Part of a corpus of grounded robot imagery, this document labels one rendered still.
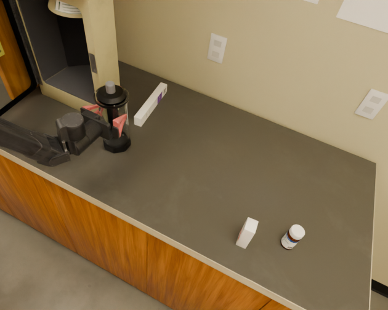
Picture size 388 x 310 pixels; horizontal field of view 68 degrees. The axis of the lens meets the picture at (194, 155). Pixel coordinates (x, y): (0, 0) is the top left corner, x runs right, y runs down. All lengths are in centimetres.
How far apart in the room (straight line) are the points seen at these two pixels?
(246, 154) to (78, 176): 62
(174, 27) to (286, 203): 84
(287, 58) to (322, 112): 27
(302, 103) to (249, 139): 27
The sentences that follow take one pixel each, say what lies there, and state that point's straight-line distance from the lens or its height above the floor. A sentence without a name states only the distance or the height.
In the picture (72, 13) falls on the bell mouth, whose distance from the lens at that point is 106.
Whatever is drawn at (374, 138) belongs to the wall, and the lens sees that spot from 136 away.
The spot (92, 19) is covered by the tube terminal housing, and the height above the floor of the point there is 135.
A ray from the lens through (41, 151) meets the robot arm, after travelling 85.
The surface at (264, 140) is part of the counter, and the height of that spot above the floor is 94.
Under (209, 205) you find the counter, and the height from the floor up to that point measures 94.
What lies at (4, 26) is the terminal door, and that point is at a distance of 118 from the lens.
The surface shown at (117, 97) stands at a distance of 93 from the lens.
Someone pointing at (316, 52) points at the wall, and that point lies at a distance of 118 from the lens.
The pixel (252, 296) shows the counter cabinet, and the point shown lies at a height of 77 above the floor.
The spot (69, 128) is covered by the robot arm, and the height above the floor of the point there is 119.
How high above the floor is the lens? 175
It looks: 49 degrees down
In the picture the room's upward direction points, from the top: 11 degrees clockwise
